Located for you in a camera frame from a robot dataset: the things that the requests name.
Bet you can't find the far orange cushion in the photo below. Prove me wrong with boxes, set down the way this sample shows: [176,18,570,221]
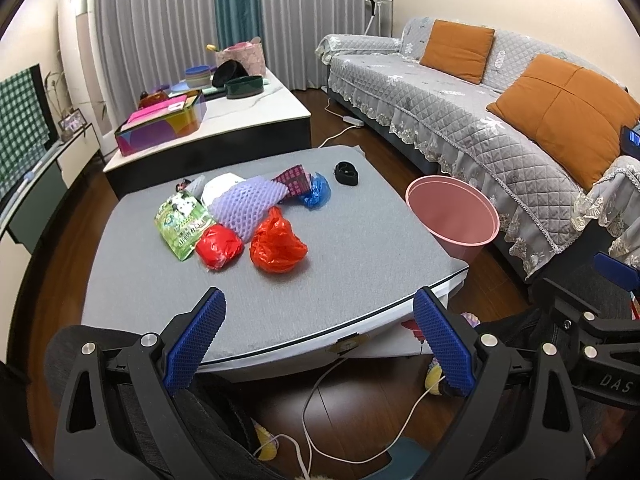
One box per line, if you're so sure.
[420,20,495,84]

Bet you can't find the green checkered television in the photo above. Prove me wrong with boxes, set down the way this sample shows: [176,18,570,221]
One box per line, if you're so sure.
[0,64,58,200]

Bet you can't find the green snack packet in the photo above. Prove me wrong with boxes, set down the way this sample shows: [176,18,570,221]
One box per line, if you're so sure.
[154,191,215,261]

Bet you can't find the grey quilted sofa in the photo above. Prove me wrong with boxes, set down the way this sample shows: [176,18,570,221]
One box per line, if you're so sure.
[316,18,639,278]

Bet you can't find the magenta patterned wrapper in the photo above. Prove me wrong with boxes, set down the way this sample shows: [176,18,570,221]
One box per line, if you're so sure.
[272,165,311,200]

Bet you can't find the teal curtain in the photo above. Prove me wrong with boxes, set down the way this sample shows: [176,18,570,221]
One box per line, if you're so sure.
[214,0,262,49]

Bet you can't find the grey curtains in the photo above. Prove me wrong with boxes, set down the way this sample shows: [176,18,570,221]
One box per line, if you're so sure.
[96,0,368,117]

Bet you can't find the small red plastic bag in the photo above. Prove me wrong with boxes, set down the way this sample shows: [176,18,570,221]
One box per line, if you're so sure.
[195,223,244,271]

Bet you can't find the stacked blue bowls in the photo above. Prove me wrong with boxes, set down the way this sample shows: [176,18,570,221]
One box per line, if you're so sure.
[184,65,216,89]

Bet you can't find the blue plastic bag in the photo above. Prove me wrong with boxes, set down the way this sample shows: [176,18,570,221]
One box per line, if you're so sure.
[298,172,331,210]

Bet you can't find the near orange cushion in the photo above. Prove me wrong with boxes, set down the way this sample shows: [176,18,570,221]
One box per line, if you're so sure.
[487,54,639,191]

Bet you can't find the pink plastic trash bin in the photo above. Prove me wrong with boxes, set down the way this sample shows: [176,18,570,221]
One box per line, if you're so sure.
[405,174,500,263]

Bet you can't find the white panda paper bag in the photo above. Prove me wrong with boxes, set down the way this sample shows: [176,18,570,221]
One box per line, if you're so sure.
[201,172,245,208]

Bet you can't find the pink fabric basket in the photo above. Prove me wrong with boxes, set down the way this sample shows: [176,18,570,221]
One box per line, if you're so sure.
[216,37,266,77]

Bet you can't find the purple foam net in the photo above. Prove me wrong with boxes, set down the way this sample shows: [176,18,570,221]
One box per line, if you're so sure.
[207,177,288,243]

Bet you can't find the black red snack wrapper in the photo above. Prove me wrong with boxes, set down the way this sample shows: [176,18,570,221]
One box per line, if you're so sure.
[175,179,191,192]

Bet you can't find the colourful gift box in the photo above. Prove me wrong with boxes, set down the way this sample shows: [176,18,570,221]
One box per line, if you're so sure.
[115,91,206,156]

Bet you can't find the tv cabinet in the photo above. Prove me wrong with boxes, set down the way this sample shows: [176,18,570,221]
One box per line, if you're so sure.
[0,121,104,256]

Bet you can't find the dark green oval basket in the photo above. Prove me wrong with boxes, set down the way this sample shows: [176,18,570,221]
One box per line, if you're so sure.
[224,76,264,100]

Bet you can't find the white top coffee table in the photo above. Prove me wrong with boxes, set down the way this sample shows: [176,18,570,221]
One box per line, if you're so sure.
[103,72,311,198]

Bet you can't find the white air conditioner tower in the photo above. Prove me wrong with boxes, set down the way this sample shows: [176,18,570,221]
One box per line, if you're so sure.
[58,0,115,143]

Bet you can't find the black strap band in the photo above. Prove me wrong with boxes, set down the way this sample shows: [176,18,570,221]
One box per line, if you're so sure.
[334,160,359,186]

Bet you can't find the orange cushion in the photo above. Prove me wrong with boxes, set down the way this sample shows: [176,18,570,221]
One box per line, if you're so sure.
[487,54,639,191]
[420,20,495,84]

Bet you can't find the white power cable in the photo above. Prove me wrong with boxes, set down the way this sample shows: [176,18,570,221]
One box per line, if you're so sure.
[316,96,366,149]

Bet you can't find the white charging cable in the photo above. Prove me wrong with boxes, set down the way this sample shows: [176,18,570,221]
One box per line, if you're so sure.
[252,346,446,478]

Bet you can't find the large red plastic bag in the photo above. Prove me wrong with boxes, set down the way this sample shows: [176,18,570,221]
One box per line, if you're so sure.
[250,207,308,274]

